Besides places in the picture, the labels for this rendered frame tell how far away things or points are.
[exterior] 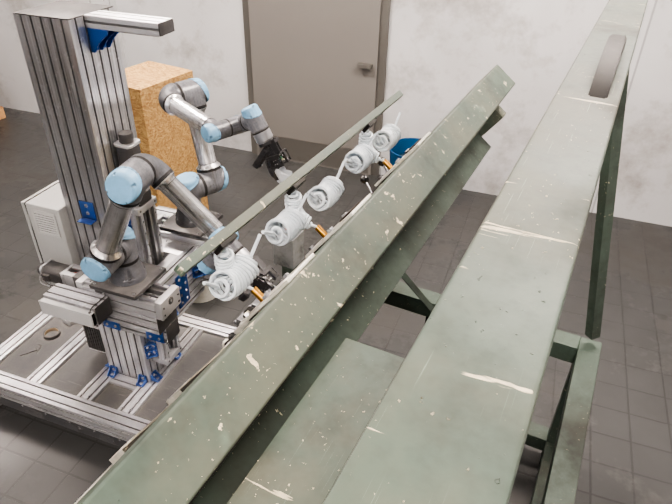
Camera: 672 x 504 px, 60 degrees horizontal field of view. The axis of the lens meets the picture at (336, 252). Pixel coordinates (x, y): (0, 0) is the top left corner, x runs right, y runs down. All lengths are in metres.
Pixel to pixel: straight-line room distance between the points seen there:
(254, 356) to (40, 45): 1.81
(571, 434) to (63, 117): 2.27
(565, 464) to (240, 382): 1.58
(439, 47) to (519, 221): 4.53
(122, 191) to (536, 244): 1.66
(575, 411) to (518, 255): 1.90
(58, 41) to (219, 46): 3.58
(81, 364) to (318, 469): 2.72
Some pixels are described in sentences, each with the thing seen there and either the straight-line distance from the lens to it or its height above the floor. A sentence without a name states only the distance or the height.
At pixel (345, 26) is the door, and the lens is 5.27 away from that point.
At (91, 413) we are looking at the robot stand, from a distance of 3.22.
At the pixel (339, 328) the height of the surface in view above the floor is 1.63.
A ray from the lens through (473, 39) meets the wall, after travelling 5.09.
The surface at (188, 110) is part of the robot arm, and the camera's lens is 2.58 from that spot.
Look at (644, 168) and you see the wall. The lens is 5.40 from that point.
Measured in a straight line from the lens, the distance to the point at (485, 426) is 0.43.
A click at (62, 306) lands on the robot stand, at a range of 2.69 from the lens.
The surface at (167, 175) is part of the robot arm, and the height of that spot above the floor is 1.56.
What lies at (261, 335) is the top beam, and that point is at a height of 1.88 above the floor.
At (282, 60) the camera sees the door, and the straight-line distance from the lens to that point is 5.58.
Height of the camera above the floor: 2.52
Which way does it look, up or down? 34 degrees down
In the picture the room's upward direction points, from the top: 1 degrees clockwise
